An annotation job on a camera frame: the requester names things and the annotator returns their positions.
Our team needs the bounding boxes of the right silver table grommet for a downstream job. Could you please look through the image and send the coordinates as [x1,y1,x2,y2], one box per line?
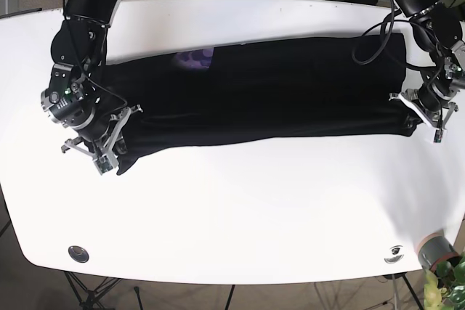
[384,245,404,264]

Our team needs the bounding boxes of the grey plant pot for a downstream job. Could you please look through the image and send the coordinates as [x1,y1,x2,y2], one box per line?
[416,232,459,271]

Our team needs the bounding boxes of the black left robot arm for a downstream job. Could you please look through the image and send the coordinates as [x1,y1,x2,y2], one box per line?
[355,0,464,144]

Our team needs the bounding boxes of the black T-shirt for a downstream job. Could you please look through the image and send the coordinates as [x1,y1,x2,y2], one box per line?
[103,33,416,174]

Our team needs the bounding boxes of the green potted plant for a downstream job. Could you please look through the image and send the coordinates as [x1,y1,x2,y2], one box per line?
[424,254,464,310]

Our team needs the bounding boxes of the silver table grommet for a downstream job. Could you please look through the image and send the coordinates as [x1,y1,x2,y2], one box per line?
[384,245,404,264]
[68,245,89,264]

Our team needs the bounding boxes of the left silver table grommet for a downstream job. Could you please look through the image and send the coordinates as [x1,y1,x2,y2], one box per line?
[68,245,89,264]

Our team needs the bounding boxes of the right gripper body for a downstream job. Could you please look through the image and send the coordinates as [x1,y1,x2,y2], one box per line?
[41,63,124,151]

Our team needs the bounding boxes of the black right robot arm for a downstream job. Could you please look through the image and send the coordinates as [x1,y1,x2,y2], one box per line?
[41,0,142,174]

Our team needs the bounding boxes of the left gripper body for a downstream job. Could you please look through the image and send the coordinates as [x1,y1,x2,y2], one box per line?
[414,63,464,122]

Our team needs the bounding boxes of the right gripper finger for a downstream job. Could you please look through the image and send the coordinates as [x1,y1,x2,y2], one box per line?
[61,136,119,175]
[109,105,143,158]

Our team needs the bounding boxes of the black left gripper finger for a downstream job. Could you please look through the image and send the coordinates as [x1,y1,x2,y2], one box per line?
[430,105,459,144]
[389,92,431,129]

